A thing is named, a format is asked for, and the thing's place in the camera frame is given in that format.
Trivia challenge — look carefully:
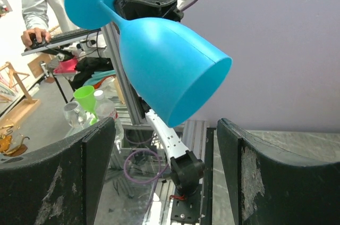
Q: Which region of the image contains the black keyboard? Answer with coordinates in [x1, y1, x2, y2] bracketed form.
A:
[49, 28, 101, 44]

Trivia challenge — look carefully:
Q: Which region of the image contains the green plastic wine glass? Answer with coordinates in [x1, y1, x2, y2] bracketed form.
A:
[73, 86, 98, 125]

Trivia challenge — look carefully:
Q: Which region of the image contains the aluminium vertical frame post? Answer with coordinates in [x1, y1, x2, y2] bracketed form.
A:
[101, 23, 146, 126]

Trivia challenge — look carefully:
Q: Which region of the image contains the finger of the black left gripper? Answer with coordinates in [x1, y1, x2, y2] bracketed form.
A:
[114, 0, 183, 22]

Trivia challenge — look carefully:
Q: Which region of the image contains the blue wine glass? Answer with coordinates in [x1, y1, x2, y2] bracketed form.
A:
[64, 0, 233, 127]

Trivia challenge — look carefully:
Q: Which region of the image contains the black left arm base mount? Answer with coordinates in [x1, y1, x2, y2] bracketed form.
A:
[171, 184, 202, 224]

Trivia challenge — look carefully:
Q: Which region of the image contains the black computer mouse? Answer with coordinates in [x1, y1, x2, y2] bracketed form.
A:
[30, 34, 46, 49]

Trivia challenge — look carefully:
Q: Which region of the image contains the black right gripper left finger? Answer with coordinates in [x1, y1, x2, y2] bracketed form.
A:
[1, 118, 115, 224]

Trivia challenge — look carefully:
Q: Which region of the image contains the clear glass wine glass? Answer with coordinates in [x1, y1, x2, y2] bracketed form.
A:
[63, 101, 87, 129]

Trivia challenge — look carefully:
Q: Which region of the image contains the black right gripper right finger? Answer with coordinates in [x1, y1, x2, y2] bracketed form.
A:
[217, 119, 339, 224]

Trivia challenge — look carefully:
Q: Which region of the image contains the clear plastic water bottle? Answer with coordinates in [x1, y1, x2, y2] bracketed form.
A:
[93, 90, 124, 151]

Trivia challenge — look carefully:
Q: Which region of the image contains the wooden stand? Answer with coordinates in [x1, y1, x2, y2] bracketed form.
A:
[1, 62, 40, 127]

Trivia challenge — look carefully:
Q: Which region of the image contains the person's grey sleeved forearm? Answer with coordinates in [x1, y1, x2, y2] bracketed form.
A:
[21, 0, 48, 30]

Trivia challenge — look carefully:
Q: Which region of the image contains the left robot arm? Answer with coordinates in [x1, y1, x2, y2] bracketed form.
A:
[113, 0, 205, 198]

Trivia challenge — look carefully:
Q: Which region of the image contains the aluminium frame rail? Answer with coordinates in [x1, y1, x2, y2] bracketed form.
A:
[182, 120, 209, 159]

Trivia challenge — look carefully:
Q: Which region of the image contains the person's hand on mouse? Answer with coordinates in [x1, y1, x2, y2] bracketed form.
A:
[21, 27, 51, 49]

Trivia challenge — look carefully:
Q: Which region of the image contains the pile of cloths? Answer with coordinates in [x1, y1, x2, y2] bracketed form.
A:
[53, 56, 115, 90]

